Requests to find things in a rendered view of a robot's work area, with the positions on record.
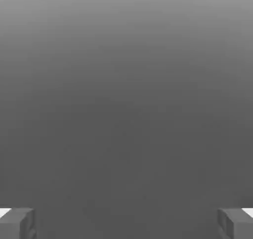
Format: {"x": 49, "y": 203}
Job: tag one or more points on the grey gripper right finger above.
{"x": 238, "y": 224}

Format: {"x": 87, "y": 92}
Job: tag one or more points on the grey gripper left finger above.
{"x": 13, "y": 224}

